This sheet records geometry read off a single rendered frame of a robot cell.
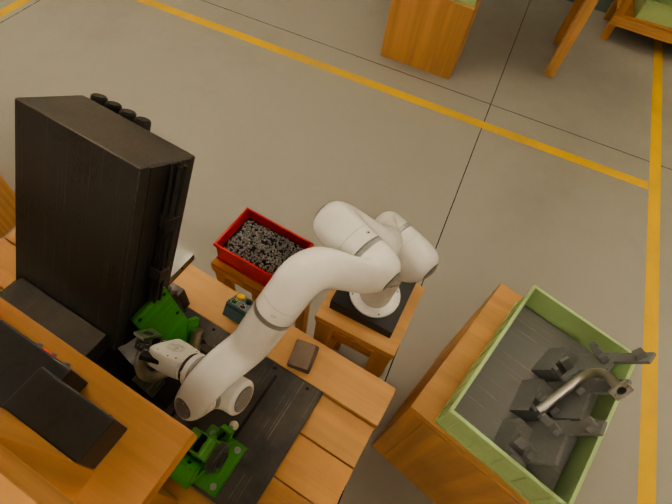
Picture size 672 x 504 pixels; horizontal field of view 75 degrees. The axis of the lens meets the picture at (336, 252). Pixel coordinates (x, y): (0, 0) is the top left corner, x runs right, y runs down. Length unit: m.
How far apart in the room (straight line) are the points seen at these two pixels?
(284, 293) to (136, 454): 0.35
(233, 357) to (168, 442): 0.22
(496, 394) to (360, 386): 0.49
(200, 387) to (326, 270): 0.35
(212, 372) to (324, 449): 0.63
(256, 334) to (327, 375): 0.64
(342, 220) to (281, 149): 2.45
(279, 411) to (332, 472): 0.24
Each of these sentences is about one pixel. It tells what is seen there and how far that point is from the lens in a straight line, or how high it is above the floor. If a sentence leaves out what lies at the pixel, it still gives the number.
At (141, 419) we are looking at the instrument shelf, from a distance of 0.84.
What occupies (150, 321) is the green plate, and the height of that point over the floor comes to 1.23.
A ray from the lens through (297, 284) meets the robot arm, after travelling 0.82.
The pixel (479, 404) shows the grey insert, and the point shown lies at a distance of 1.66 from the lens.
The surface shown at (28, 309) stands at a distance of 1.37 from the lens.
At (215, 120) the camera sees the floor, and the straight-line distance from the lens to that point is 3.58.
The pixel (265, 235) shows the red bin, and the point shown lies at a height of 0.88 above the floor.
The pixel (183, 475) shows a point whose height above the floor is 1.13.
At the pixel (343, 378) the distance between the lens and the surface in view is 1.51.
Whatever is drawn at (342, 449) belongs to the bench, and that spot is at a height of 0.88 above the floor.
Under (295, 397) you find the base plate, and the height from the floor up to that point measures 0.90.
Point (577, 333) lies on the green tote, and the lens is 1.91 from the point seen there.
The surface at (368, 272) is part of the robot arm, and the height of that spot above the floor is 1.59.
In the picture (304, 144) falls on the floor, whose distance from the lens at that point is 3.39.
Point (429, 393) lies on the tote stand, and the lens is 1.68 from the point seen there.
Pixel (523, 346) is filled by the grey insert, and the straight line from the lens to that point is 1.81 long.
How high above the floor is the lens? 2.33
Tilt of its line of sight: 57 degrees down
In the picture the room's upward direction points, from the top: 11 degrees clockwise
